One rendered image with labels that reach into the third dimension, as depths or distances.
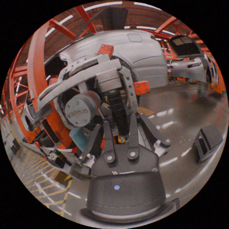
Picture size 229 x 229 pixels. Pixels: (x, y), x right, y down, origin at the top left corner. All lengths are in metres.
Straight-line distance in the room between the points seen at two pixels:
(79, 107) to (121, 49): 0.82
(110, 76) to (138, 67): 0.77
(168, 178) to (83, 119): 0.98
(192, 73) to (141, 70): 1.93
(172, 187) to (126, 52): 1.56
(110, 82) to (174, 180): 1.02
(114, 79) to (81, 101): 0.16
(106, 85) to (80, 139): 0.35
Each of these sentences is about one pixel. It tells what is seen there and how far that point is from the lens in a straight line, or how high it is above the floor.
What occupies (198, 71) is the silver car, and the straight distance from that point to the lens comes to 2.57.
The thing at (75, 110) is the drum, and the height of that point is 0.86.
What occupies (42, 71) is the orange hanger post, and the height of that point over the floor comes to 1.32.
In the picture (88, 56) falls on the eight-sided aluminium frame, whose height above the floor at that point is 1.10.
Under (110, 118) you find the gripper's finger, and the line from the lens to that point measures 0.17.
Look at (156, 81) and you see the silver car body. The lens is 1.00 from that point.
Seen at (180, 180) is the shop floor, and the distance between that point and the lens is 1.04.
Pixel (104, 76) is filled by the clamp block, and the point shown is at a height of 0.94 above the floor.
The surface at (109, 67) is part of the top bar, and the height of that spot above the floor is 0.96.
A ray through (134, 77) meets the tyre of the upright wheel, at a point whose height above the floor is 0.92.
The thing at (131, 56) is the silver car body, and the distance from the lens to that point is 0.94.
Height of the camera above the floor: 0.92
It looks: 24 degrees down
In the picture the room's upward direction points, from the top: 18 degrees counter-clockwise
